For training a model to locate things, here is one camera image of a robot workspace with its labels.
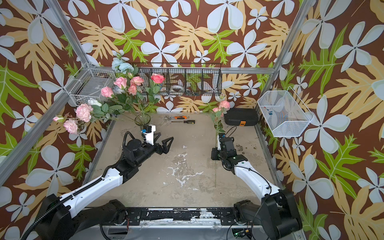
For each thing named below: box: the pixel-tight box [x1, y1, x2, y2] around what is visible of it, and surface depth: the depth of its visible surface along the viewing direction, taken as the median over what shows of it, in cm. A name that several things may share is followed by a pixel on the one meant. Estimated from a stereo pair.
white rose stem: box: [87, 97, 102, 107], surface depth 68 cm
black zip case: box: [224, 108, 259, 127], surface depth 114 cm
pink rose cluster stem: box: [212, 93, 231, 136], surface depth 90 cm
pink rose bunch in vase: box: [113, 76, 145, 116], surface depth 80 cm
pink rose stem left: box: [100, 86, 115, 98], surface depth 70 cm
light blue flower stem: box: [111, 49, 134, 75], surface depth 84 cm
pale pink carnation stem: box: [53, 103, 121, 135], surface depth 63 cm
